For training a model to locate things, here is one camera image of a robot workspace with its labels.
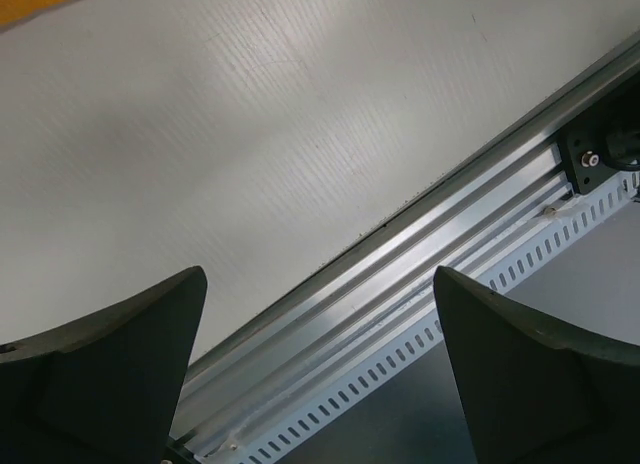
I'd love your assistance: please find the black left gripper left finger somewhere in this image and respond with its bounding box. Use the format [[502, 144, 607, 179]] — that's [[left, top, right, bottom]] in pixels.
[[1, 266, 207, 463]]

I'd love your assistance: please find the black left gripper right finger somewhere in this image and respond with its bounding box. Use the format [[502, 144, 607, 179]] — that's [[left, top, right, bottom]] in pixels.
[[432, 265, 640, 464]]

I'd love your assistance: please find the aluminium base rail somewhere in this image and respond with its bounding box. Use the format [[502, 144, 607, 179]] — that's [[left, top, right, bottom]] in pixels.
[[170, 44, 639, 463]]

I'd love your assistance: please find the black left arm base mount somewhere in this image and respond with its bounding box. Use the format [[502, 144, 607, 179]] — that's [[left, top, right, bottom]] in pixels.
[[557, 92, 639, 195]]

